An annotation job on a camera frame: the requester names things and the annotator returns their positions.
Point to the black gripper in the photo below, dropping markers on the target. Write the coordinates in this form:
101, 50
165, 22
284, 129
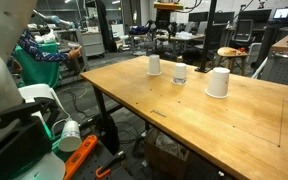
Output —
164, 16

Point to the tall white paper cup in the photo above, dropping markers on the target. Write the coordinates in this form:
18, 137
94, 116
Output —
154, 65

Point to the large white paper cup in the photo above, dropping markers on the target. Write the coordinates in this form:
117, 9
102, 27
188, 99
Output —
218, 82

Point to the white handheld controller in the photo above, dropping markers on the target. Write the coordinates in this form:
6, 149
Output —
74, 45

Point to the grey jointed robot arm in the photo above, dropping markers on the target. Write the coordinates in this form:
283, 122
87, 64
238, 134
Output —
55, 20

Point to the person right forearm patterned sleeve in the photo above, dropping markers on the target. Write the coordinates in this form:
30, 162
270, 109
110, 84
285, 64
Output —
52, 56

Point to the person right hand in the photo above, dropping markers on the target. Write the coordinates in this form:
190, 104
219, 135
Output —
74, 52

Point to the person left hand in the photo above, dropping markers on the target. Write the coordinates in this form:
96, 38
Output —
16, 65

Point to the dark blue bag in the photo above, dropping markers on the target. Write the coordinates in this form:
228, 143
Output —
139, 30

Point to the black stand pole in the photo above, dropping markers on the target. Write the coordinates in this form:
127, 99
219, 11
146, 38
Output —
206, 36

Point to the small white cup printed band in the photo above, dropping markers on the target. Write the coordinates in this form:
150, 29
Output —
179, 72

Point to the black hanging coat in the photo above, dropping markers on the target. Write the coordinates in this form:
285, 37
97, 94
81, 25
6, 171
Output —
105, 30

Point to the round wooden stool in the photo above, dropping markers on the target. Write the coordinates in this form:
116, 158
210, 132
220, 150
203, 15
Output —
229, 52

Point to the grey filing cabinet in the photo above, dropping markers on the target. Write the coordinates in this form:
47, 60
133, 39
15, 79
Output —
92, 45

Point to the black mesh office chair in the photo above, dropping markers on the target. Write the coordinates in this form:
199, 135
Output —
244, 31

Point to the small red object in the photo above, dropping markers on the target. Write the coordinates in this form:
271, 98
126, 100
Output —
242, 50

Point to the thin metal strip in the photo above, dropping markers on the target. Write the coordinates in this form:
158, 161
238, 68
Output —
159, 113

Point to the grey metal shelf rack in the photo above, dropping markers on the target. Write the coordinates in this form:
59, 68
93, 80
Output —
85, 63

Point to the black computer monitor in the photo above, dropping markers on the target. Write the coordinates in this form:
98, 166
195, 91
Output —
255, 16

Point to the white crumpled bag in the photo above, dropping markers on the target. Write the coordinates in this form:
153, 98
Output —
47, 38

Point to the lit computer monitor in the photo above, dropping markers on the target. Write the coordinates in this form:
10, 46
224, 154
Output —
282, 13

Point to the light wooden desk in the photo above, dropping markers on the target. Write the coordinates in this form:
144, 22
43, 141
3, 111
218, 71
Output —
282, 45

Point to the green cloth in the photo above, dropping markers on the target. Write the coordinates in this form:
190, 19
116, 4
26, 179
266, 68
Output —
40, 73

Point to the brown cardboard box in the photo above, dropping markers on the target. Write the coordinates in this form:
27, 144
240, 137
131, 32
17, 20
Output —
164, 161

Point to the white cylindrical lamp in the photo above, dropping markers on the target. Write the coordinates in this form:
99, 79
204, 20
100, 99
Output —
70, 136

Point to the white plastic chair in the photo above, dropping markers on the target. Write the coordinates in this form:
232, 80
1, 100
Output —
34, 91

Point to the orange spirit level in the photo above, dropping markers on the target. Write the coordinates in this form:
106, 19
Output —
80, 155

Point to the orange gripper mount plate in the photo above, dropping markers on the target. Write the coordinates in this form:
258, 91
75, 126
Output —
169, 6

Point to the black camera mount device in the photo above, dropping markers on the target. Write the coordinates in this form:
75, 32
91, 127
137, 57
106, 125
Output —
14, 146

